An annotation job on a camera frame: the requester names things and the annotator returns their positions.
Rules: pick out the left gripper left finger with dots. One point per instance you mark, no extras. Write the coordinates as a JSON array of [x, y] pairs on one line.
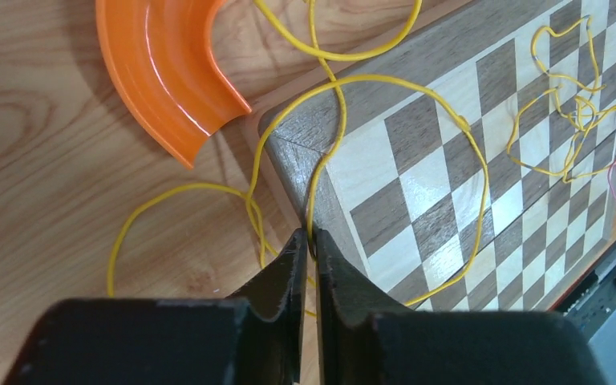
[[252, 336]]

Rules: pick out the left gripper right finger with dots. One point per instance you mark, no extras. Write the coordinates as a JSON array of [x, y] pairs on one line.
[[367, 337]]

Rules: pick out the wooden chessboard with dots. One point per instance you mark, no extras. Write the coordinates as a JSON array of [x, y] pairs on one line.
[[495, 196]]

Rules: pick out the orange curved plastic piece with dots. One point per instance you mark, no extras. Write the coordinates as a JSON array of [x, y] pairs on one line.
[[160, 59]]

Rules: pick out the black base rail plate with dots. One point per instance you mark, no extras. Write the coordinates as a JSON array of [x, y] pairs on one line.
[[591, 301]]

